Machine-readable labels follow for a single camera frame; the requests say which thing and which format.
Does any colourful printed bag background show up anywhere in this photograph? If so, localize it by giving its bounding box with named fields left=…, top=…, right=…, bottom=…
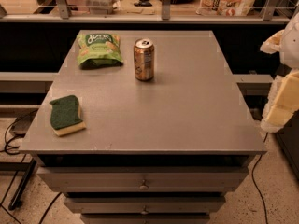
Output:
left=196, top=0, right=262, bottom=17

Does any green and yellow sponge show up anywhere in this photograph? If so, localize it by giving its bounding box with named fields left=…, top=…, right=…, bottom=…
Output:
left=50, top=95, right=86, bottom=136

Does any drawer round knob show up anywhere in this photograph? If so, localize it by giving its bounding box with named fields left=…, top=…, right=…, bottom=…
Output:
left=140, top=205, right=149, bottom=215
left=139, top=180, right=149, bottom=190

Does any orange soda can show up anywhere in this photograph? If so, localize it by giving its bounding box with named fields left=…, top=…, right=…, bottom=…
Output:
left=134, top=38, right=154, bottom=81

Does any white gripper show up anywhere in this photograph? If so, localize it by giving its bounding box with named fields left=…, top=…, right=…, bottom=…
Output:
left=260, top=29, right=299, bottom=133

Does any black cables left floor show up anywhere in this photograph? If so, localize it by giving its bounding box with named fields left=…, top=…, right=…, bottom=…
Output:
left=0, top=109, right=64, bottom=224

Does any metal railing frame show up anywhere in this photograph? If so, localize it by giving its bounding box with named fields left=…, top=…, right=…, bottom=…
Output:
left=0, top=0, right=299, bottom=24

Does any black metal floor stand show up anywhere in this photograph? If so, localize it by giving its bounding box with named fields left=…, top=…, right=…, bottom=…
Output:
left=0, top=159, right=36, bottom=211

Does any top drawer round knob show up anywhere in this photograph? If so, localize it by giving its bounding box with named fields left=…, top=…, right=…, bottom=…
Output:
left=139, top=180, right=149, bottom=190

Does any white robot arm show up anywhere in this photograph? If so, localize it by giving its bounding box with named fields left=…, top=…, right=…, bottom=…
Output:
left=260, top=14, right=299, bottom=133

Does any green snack bag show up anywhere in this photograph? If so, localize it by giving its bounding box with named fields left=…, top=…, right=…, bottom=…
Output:
left=77, top=33, right=123, bottom=70

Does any black cable right floor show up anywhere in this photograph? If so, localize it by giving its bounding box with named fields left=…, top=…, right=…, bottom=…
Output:
left=250, top=132, right=270, bottom=224

